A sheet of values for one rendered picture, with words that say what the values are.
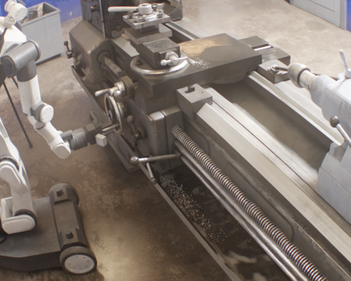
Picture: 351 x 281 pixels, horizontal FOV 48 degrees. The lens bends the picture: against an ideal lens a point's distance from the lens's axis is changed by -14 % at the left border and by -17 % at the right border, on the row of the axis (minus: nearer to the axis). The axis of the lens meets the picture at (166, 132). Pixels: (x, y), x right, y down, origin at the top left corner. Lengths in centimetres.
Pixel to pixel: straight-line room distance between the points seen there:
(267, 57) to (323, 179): 95
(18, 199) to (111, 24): 115
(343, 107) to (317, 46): 338
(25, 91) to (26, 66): 11
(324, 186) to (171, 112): 81
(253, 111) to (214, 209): 46
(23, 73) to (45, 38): 292
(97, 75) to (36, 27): 192
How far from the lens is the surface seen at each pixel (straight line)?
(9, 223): 227
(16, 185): 209
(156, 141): 190
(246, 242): 183
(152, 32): 198
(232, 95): 212
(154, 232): 245
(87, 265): 227
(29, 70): 166
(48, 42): 459
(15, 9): 176
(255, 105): 204
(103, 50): 266
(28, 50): 164
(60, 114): 362
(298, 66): 151
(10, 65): 161
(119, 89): 191
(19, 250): 231
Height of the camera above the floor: 179
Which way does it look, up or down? 34 degrees down
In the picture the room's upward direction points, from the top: 6 degrees counter-clockwise
